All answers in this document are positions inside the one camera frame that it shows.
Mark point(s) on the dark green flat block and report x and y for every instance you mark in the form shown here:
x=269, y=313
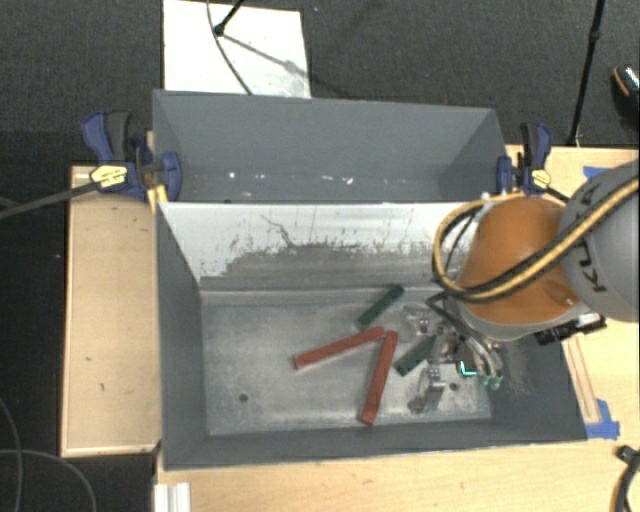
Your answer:
x=380, y=306
x=414, y=356

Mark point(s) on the pale wood board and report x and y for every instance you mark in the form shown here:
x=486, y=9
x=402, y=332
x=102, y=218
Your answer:
x=112, y=310

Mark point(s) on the red-brown flat block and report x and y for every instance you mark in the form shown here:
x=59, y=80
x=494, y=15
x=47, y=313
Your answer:
x=380, y=380
x=340, y=347

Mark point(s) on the grey metal bin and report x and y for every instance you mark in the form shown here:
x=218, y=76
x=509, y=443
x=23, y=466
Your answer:
x=280, y=350

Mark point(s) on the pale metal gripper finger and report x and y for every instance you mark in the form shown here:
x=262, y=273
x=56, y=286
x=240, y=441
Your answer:
x=433, y=381
x=421, y=324

